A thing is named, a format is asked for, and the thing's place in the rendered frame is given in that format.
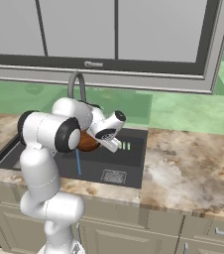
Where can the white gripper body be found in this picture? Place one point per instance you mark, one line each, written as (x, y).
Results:
(112, 143)

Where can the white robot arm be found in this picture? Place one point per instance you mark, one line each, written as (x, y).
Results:
(38, 172)

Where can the dark grey sink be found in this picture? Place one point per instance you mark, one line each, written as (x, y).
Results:
(130, 158)

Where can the brown bowl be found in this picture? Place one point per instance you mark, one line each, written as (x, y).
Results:
(87, 143)

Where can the grey sink drain grate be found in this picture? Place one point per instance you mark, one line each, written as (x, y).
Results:
(114, 176)

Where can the green striped small item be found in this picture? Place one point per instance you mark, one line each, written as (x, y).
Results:
(126, 146)

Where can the blue water stream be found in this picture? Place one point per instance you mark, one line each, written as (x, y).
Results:
(78, 163)

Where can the grey curved tap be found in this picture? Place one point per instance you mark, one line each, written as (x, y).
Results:
(72, 81)

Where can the beige cupboard door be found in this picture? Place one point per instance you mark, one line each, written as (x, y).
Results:
(124, 236)
(11, 228)

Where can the grey framed window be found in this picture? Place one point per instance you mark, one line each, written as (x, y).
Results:
(117, 29)

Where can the beige drawer front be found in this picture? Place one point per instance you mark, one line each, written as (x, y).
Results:
(200, 228)

